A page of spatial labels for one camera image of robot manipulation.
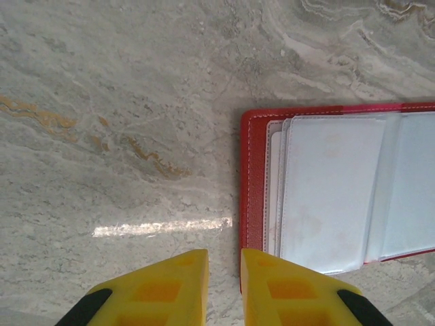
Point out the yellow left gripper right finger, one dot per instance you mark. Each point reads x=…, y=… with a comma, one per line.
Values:
x=285, y=295

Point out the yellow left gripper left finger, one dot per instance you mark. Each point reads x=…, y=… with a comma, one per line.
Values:
x=159, y=292

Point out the white credit card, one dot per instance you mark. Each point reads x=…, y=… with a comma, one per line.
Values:
x=274, y=190

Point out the red card holder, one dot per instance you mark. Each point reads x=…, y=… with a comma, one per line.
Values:
x=256, y=190

